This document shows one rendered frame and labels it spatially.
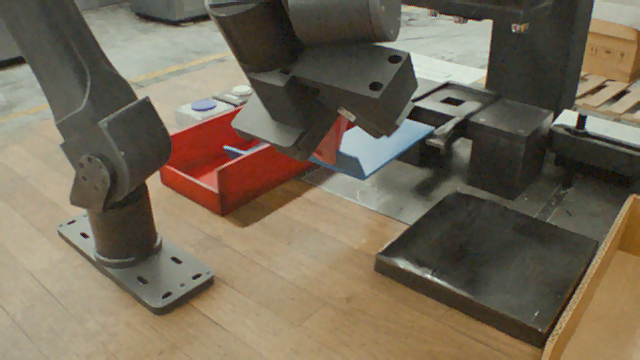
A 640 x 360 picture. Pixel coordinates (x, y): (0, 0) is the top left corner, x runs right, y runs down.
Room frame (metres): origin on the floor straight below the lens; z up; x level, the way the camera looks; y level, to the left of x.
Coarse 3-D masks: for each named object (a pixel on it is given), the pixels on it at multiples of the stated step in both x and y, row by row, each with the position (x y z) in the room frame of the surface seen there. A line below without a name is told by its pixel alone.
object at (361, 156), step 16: (352, 128) 0.54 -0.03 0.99; (400, 128) 0.54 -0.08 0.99; (416, 128) 0.54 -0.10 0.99; (432, 128) 0.54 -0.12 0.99; (352, 144) 0.50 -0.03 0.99; (368, 144) 0.50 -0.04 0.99; (384, 144) 0.50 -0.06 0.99; (400, 144) 0.50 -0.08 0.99; (336, 160) 0.44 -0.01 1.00; (352, 160) 0.43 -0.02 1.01; (368, 160) 0.47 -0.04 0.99; (384, 160) 0.47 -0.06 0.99; (352, 176) 0.44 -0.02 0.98; (368, 176) 0.44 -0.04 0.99
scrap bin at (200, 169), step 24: (216, 120) 0.65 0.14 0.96; (192, 144) 0.61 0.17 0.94; (216, 144) 0.64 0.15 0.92; (240, 144) 0.68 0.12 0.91; (168, 168) 0.56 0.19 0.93; (192, 168) 0.61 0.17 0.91; (216, 168) 0.50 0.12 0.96; (240, 168) 0.52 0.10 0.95; (264, 168) 0.55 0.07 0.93; (288, 168) 0.58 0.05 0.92; (192, 192) 0.53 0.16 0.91; (216, 192) 0.50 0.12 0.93; (240, 192) 0.52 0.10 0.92; (264, 192) 0.55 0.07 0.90
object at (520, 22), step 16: (416, 0) 0.63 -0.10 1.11; (432, 0) 0.62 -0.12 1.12; (448, 0) 0.60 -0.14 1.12; (464, 0) 0.59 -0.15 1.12; (480, 0) 0.58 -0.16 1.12; (496, 0) 0.57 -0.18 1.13; (512, 0) 0.56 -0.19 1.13; (528, 0) 0.56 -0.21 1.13; (544, 0) 0.60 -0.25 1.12; (432, 16) 0.70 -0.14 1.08; (464, 16) 0.63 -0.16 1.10; (480, 16) 0.58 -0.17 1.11; (496, 16) 0.57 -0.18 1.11; (512, 16) 0.56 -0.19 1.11; (528, 16) 0.56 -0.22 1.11
